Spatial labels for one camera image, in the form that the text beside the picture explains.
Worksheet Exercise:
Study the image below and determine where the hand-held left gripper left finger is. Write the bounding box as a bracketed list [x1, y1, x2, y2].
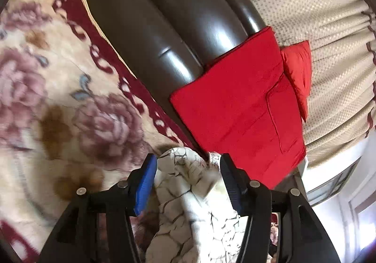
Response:
[44, 154, 157, 263]

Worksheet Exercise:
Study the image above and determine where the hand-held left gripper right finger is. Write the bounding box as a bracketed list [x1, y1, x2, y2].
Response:
[220, 154, 343, 263]

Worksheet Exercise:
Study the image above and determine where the white black crackle-print coat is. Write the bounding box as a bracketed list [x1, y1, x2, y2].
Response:
[145, 147, 251, 263]

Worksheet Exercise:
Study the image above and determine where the red quilted blanket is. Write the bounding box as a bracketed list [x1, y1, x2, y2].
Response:
[170, 26, 307, 190]

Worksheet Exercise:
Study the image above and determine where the red pillow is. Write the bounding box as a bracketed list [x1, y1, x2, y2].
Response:
[280, 40, 312, 122]

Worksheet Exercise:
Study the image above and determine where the floral plush sofa blanket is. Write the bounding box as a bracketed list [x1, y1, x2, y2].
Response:
[0, 0, 206, 258]

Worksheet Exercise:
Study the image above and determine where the brown leather sofa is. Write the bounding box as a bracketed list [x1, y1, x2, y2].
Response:
[79, 0, 307, 193]

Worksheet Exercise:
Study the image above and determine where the beige dotted curtain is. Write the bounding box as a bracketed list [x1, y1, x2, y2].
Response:
[211, 0, 376, 169]

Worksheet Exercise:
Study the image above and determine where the grey window frame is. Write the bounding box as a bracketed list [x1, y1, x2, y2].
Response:
[305, 145, 376, 252]

